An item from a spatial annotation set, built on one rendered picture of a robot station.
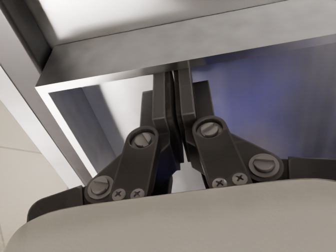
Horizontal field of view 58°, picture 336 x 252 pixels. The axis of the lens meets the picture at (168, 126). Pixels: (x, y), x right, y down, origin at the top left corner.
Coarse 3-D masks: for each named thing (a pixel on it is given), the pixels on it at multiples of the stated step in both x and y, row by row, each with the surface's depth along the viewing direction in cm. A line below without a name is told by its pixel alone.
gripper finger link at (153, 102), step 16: (160, 80) 12; (144, 96) 13; (160, 96) 12; (144, 112) 12; (160, 112) 11; (160, 128) 11; (176, 128) 12; (176, 144) 12; (112, 160) 11; (160, 160) 11; (176, 160) 12; (96, 176) 11; (112, 176) 10; (160, 176) 11; (96, 192) 10
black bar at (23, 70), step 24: (0, 0) 12; (0, 24) 13; (24, 24) 14; (0, 48) 14; (24, 48) 14; (48, 48) 16; (24, 72) 15; (24, 96) 16; (48, 120) 17; (72, 168) 20
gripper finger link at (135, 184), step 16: (144, 128) 11; (128, 144) 11; (144, 144) 11; (160, 144) 11; (128, 160) 10; (144, 160) 10; (128, 176) 10; (144, 176) 10; (112, 192) 9; (128, 192) 9; (144, 192) 9; (160, 192) 12
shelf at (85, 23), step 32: (32, 0) 14; (64, 0) 14; (96, 0) 14; (128, 0) 14; (160, 0) 14; (192, 0) 14; (224, 0) 14; (256, 0) 14; (64, 32) 15; (96, 32) 15; (0, 96) 18; (32, 128) 20; (64, 160) 23
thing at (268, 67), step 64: (320, 0) 14; (64, 64) 14; (128, 64) 13; (192, 64) 13; (256, 64) 17; (320, 64) 17; (64, 128) 15; (128, 128) 20; (256, 128) 20; (320, 128) 20
